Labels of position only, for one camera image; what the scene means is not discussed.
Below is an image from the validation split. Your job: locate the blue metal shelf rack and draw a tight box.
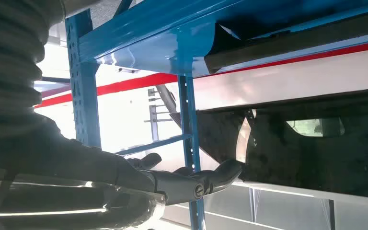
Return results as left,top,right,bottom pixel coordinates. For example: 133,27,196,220
65,0,368,230

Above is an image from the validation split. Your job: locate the white car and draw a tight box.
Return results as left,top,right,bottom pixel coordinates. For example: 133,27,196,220
33,32,368,201

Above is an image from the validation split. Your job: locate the red barrier belt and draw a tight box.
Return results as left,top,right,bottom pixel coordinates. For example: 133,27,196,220
34,40,368,109

